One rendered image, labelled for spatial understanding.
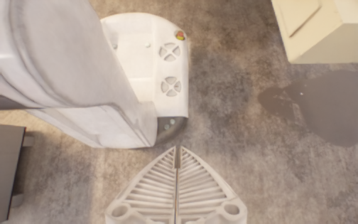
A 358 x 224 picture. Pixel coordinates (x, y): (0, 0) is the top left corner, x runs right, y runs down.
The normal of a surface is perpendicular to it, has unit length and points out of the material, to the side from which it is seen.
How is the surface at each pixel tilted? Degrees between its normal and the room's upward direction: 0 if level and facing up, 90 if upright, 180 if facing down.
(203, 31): 0
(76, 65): 89
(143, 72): 0
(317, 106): 0
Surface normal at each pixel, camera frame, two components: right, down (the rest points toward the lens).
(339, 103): -0.02, -0.23
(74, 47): 1.00, -0.03
